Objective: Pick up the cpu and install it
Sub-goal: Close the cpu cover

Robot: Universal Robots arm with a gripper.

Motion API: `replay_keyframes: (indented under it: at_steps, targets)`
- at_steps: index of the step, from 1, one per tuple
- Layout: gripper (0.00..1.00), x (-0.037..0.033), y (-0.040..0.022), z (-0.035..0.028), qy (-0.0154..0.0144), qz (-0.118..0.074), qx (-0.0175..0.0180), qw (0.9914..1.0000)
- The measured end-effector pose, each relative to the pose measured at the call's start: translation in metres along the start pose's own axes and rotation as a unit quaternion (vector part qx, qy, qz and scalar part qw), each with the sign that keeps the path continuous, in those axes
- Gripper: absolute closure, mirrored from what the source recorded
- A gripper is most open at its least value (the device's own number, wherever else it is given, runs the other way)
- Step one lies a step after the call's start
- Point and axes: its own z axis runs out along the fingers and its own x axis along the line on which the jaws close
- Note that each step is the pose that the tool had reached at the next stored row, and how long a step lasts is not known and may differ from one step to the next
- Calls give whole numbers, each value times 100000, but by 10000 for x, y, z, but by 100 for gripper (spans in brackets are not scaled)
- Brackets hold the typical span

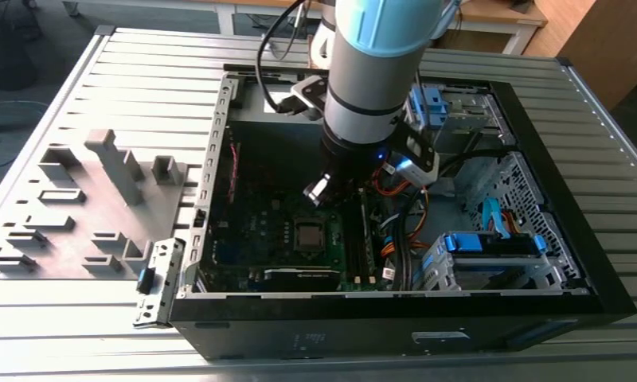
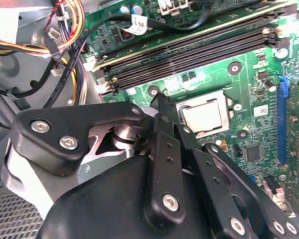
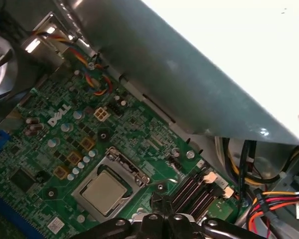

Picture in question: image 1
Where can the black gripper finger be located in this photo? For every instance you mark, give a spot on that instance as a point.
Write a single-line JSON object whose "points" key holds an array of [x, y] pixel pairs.
{"points": [[326, 193]]}

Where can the silver CPU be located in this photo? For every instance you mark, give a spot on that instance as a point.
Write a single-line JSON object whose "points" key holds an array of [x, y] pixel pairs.
{"points": [[310, 237]]}

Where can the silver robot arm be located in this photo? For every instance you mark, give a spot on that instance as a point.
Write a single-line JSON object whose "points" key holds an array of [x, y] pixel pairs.
{"points": [[366, 91]]}

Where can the CPU socket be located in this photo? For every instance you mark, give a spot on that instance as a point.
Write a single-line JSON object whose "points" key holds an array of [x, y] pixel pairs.
{"points": [[310, 221]]}

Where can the green motherboard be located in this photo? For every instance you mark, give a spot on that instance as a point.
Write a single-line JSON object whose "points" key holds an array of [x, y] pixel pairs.
{"points": [[337, 262]]}

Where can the blue disk bay latch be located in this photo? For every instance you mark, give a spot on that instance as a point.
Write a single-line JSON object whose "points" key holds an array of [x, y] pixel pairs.
{"points": [[429, 111]]}

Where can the black graphics card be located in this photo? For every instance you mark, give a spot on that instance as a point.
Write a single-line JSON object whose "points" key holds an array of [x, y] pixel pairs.
{"points": [[297, 278]]}

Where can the white power supply label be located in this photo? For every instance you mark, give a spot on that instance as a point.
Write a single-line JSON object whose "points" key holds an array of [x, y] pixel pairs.
{"points": [[278, 96]]}

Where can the tall silver disk bay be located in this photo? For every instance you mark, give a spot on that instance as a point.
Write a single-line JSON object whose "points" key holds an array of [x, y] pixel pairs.
{"points": [[466, 119]]}

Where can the grey power supply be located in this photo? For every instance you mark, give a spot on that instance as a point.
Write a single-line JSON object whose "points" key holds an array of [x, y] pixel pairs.
{"points": [[249, 105]]}

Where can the hard disk in blue carrier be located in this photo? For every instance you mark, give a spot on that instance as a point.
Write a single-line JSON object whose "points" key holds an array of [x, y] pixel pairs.
{"points": [[463, 242]]}

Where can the black PC case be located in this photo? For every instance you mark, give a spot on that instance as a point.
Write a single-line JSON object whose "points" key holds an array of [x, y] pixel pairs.
{"points": [[350, 334]]}

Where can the low silver disk bay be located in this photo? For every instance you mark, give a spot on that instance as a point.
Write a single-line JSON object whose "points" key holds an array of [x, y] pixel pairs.
{"points": [[549, 274]]}

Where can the grey parts rack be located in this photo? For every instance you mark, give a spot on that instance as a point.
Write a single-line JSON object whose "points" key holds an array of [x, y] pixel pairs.
{"points": [[83, 223]]}

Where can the wooden desk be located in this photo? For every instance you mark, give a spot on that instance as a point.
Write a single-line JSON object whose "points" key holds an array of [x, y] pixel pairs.
{"points": [[498, 16]]}

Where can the wooden cabinet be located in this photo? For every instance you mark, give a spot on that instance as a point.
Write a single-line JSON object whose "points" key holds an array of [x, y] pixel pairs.
{"points": [[615, 40]]}

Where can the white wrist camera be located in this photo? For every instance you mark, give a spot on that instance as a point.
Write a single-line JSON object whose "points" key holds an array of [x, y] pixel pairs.
{"points": [[413, 173], [310, 89]]}

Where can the silver card bracket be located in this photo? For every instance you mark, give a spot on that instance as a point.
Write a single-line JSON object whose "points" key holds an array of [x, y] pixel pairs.
{"points": [[165, 262]]}

